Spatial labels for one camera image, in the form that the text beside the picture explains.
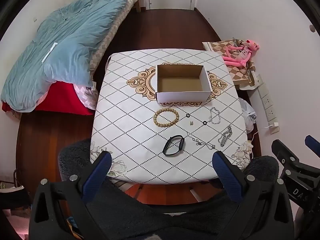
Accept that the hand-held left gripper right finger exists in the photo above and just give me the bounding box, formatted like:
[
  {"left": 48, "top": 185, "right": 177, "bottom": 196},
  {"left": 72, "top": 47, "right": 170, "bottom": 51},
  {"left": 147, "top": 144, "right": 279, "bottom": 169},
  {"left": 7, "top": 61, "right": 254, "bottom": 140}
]
[{"left": 212, "top": 151, "right": 294, "bottom": 240}]

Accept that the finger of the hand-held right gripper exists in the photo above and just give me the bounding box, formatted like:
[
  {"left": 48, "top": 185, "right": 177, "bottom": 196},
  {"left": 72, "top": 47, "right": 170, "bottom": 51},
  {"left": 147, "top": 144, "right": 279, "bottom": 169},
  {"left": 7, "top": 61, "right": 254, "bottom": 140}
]
[
  {"left": 271, "top": 139, "right": 301, "bottom": 167},
  {"left": 305, "top": 135, "right": 320, "bottom": 154}
]

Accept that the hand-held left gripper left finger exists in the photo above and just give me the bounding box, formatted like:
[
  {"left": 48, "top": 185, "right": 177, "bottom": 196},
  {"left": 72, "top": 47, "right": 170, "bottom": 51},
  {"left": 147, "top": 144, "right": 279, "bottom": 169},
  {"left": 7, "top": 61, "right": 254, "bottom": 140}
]
[{"left": 29, "top": 151, "right": 113, "bottom": 240}]

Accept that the thick silver chain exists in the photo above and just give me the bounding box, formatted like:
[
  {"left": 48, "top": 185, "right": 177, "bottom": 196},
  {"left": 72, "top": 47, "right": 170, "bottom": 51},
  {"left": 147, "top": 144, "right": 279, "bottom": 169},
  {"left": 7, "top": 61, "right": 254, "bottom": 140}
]
[{"left": 218, "top": 125, "right": 233, "bottom": 148}]

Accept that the thin silver necklace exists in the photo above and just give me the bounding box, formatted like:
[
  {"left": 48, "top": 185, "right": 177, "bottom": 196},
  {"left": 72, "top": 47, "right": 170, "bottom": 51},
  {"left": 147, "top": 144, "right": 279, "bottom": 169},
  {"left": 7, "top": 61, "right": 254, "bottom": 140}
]
[{"left": 186, "top": 131, "right": 217, "bottom": 152}]

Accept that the silver chain bracelet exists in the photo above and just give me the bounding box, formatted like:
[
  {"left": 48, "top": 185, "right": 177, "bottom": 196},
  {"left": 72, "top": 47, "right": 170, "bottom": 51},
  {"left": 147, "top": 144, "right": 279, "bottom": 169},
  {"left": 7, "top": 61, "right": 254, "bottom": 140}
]
[{"left": 208, "top": 107, "right": 222, "bottom": 125}]

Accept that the black wristband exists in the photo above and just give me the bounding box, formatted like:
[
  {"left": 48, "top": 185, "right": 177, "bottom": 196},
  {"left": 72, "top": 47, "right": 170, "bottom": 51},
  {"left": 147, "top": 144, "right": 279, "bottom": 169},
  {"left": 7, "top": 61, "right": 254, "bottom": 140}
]
[{"left": 162, "top": 135, "right": 186, "bottom": 156}]

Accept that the wooden bead bracelet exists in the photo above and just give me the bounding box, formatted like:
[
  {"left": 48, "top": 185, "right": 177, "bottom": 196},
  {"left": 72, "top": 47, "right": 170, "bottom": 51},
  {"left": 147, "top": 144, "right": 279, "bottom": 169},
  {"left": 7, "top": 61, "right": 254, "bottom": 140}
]
[{"left": 153, "top": 108, "right": 180, "bottom": 128}]

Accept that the cardboard box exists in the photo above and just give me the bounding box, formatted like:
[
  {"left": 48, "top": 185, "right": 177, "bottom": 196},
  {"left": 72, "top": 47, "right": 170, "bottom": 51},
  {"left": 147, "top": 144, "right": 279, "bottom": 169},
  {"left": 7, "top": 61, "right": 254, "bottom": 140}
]
[{"left": 155, "top": 64, "right": 212, "bottom": 103}]

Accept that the table with diamond patterned cloth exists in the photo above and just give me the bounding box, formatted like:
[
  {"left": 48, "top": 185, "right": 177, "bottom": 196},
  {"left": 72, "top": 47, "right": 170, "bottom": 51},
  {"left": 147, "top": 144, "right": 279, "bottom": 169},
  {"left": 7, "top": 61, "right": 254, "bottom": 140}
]
[{"left": 90, "top": 49, "right": 252, "bottom": 185}]

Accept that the white plastic bag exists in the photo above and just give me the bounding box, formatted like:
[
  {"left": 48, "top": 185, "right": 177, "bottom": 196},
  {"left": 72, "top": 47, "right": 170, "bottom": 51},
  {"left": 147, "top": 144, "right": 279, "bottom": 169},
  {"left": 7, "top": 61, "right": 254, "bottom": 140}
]
[{"left": 239, "top": 97, "right": 258, "bottom": 133}]

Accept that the dark fleece clothing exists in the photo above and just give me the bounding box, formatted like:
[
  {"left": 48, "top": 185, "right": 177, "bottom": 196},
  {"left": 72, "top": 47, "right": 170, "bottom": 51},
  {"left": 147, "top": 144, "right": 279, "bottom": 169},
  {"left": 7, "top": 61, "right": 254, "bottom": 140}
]
[{"left": 58, "top": 139, "right": 279, "bottom": 240}]

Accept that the bed with red sheet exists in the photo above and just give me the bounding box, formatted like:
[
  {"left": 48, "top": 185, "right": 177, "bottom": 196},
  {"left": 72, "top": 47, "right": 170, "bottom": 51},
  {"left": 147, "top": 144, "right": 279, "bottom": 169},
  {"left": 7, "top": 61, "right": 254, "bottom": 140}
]
[{"left": 0, "top": 0, "right": 148, "bottom": 117}]

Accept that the dark cloth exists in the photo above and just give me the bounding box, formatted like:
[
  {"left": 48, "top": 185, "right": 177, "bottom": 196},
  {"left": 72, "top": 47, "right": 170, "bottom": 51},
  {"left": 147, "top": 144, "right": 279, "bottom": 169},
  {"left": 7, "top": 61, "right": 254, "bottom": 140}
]
[{"left": 0, "top": 170, "right": 32, "bottom": 207}]

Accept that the brown checked cushion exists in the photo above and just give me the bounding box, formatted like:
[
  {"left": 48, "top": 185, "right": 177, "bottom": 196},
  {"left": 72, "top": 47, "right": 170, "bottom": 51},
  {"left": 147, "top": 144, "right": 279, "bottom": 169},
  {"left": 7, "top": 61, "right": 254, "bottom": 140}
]
[{"left": 202, "top": 39, "right": 259, "bottom": 91}]

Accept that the pink plush toy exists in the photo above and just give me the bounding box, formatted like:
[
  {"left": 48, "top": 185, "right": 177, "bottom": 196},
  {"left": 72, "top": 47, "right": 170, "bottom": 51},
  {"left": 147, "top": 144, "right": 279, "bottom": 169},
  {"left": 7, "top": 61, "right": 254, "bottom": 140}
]
[{"left": 222, "top": 39, "right": 260, "bottom": 68}]

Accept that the light blue duvet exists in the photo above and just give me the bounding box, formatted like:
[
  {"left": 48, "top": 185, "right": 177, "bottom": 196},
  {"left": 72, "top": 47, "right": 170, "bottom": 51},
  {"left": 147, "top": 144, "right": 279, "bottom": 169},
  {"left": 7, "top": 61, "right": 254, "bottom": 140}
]
[{"left": 0, "top": 0, "right": 142, "bottom": 112}]

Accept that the white wall socket strip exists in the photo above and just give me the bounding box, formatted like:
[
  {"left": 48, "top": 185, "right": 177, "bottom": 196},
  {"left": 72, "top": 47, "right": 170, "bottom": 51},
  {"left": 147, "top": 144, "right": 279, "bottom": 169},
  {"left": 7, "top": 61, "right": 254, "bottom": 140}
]
[{"left": 254, "top": 74, "right": 278, "bottom": 125}]

